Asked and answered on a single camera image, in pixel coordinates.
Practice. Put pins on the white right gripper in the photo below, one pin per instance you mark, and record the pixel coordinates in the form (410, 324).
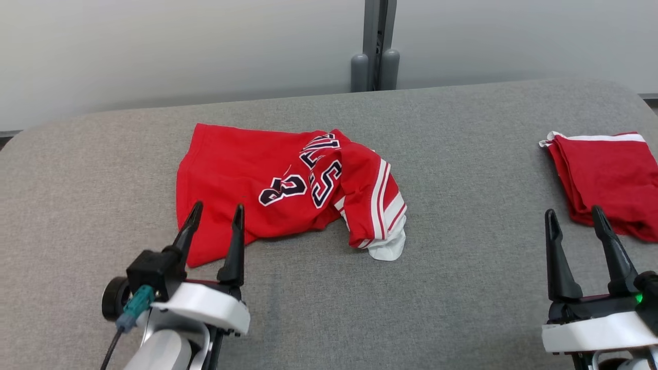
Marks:
(596, 331)

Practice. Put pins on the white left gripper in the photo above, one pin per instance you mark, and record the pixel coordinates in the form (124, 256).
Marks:
(211, 308)

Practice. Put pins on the red shorts white trim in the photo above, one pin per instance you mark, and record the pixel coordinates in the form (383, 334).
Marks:
(606, 174)

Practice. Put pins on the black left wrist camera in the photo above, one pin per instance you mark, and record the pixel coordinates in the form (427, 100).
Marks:
(151, 270)

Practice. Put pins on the grey partition post double foot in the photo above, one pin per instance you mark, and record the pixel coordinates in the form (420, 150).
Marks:
(371, 31)

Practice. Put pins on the red basketball jersey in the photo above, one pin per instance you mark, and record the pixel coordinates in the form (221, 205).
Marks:
(231, 169)

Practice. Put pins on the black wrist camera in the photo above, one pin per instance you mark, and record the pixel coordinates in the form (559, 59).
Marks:
(151, 270)
(649, 288)

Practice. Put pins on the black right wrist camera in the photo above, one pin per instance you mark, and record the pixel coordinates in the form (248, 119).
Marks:
(649, 288)

